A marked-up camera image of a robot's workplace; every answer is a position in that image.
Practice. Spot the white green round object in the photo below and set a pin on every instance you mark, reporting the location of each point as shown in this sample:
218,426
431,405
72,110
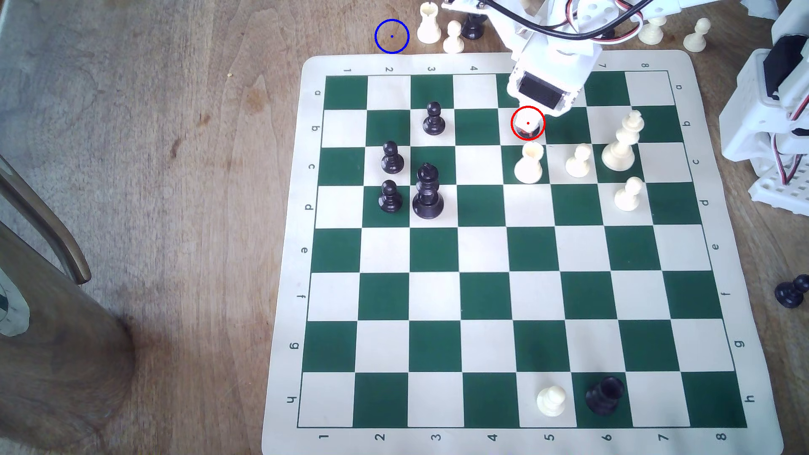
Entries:
12,313

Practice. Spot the white gridded base plate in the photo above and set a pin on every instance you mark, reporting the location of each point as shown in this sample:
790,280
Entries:
780,193

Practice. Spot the black knight piece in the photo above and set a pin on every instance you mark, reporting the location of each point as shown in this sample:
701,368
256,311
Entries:
473,28

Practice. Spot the brown wooden chair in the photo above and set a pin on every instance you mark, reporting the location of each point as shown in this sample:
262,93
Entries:
63,354

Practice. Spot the tall white king piece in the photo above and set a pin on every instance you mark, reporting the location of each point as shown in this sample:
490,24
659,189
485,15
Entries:
619,151

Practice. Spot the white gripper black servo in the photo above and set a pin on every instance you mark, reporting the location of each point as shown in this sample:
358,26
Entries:
541,95

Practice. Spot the tall black king piece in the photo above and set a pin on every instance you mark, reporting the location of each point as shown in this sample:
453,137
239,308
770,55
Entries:
428,196

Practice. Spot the black rook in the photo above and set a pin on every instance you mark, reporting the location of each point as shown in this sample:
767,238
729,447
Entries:
605,395

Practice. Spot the white rook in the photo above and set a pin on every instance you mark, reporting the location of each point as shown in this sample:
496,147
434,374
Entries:
430,25
529,167

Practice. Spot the green white chess mat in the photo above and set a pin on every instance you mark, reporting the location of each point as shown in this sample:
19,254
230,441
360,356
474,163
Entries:
480,297

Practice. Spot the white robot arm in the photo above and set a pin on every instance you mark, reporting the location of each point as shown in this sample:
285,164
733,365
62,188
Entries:
765,107

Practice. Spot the white pawn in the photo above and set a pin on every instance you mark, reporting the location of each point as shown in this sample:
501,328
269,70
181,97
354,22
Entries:
697,36
552,401
453,39
629,197
578,164

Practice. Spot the white bishop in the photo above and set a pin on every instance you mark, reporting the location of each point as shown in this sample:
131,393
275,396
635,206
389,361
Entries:
654,30

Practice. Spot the black pawn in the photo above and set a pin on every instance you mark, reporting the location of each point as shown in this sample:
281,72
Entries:
390,199
531,131
392,161
433,120
792,292

